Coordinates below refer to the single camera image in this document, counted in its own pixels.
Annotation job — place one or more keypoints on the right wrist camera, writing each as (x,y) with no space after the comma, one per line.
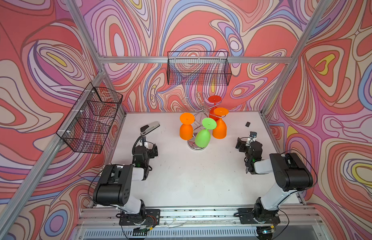
(253,135)

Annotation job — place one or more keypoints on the orange wine glass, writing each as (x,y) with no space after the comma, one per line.
(220,132)
(186,129)

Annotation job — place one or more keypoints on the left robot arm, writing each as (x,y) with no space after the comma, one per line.
(113,188)

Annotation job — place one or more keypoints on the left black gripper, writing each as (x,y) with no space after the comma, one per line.
(153,150)

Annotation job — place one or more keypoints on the red plastic wine glass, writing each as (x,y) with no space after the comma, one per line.
(215,100)

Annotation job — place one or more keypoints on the green plastic wine glass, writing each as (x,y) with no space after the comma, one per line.
(204,136)

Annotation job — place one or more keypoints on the black wire basket left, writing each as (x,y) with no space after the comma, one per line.
(88,130)

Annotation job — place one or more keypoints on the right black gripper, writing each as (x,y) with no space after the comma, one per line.
(243,144)

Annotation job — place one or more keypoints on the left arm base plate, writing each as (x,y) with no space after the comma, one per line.
(146,218)

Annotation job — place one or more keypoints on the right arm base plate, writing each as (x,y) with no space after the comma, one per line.
(252,216)

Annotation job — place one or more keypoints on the black wire basket back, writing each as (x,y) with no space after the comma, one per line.
(198,68)

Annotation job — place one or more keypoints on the chrome wire glass rack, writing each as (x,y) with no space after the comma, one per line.
(202,113)

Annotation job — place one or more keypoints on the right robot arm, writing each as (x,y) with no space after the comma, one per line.
(291,176)

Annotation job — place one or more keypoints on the grey black stapler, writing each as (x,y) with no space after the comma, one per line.
(146,129)

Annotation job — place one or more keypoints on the black wire basket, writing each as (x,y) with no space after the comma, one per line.
(198,68)
(88,130)

